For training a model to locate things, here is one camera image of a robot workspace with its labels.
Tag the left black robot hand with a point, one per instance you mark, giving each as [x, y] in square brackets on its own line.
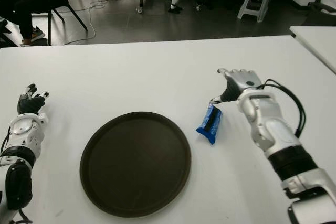
[30, 104]

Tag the black chair with armrest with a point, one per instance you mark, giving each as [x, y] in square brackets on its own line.
[4, 28]

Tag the round dark brown tray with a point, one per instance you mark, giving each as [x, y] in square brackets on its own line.
[135, 165]

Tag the white side table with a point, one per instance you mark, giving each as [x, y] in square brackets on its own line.
[317, 40]

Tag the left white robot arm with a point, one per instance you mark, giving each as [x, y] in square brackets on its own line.
[26, 132]

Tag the person in black trousers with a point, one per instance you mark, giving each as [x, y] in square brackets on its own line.
[26, 3]

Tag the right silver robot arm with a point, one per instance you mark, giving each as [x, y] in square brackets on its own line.
[273, 127]

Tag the blue Oreo cookie pack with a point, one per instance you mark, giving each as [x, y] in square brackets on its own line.
[210, 125]

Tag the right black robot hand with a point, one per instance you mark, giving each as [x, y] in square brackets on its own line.
[241, 81]

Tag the black armchair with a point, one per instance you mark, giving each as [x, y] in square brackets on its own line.
[321, 12]

